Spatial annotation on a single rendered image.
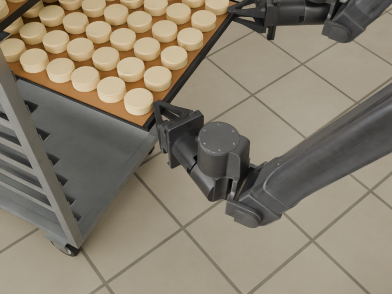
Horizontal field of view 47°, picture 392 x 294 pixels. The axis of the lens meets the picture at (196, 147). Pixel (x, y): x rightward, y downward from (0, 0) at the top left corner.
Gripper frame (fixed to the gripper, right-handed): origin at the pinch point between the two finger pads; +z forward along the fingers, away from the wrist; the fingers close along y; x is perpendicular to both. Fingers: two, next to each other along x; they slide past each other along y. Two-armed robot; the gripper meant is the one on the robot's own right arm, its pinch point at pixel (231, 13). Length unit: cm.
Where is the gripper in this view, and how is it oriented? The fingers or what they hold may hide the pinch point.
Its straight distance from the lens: 99.1
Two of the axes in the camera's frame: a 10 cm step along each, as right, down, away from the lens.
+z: -10.0, 0.3, -0.2
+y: 0.0, 6.1, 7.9
